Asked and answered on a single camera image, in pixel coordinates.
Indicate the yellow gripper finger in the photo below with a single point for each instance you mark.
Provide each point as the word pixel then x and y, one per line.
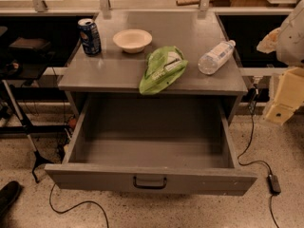
pixel 268 43
pixel 289 96

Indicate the blue pepsi can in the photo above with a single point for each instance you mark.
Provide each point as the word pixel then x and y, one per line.
pixel 89 36

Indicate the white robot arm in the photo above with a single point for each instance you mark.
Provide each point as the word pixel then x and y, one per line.
pixel 287 42

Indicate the open grey top drawer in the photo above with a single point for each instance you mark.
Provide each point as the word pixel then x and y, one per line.
pixel 183 139

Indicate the clear plastic water bottle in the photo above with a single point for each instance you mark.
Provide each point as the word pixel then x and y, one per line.
pixel 213 60

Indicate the black power adapter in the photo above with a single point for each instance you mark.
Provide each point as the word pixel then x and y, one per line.
pixel 274 184

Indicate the wooden stick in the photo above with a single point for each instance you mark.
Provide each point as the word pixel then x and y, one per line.
pixel 187 2

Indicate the green chip bag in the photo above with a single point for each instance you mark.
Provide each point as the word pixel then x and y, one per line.
pixel 164 66

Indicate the white bowl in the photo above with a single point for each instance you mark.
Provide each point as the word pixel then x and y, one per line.
pixel 132 40

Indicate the dark box on shelf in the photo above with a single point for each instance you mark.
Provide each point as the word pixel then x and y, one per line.
pixel 37 44

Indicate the black tripod stand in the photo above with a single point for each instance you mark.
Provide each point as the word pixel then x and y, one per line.
pixel 26 125

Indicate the black shoe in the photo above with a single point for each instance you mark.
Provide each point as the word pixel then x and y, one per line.
pixel 8 195

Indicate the black drawer handle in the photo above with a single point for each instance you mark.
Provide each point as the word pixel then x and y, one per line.
pixel 149 184

